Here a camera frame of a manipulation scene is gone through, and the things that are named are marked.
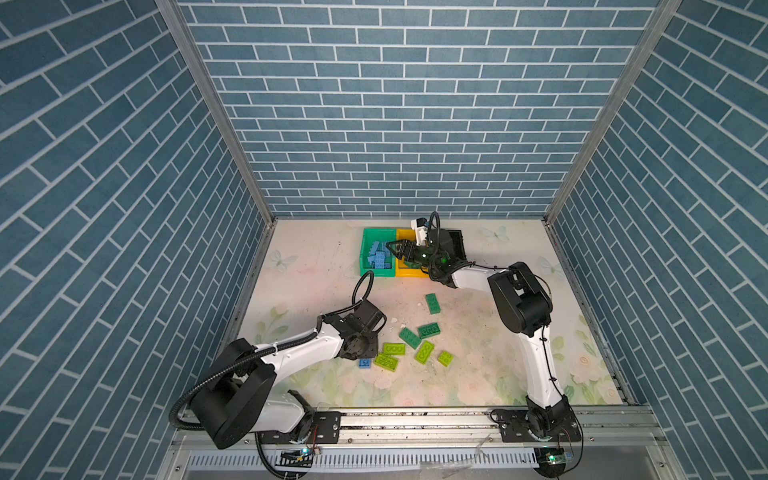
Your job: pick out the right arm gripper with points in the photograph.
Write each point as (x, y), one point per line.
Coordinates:
(404, 249)

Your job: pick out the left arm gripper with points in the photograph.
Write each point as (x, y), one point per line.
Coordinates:
(374, 335)

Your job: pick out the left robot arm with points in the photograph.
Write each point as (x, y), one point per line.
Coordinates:
(235, 396)

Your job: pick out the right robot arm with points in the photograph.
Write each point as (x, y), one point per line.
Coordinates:
(522, 300)

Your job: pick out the black plastic bin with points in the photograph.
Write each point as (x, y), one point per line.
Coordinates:
(457, 248)

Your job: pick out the yellow plastic bin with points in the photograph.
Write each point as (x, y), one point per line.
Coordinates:
(402, 269)

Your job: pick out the dark green lego brick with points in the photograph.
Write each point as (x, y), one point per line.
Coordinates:
(432, 304)
(410, 338)
(428, 330)

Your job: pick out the small lime lego brick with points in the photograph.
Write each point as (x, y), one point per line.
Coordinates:
(445, 359)

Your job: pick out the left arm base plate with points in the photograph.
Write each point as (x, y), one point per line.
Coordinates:
(323, 428)

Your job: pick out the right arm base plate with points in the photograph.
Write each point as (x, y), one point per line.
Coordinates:
(549, 425)

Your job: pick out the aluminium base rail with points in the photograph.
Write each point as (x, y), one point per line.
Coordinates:
(603, 442)

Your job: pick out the aluminium corner post right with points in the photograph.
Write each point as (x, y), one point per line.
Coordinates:
(657, 24)

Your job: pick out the aluminium corner post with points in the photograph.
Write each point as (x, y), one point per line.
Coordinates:
(182, 36)
(657, 24)

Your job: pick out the aluminium corner post left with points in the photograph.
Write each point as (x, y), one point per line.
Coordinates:
(182, 36)

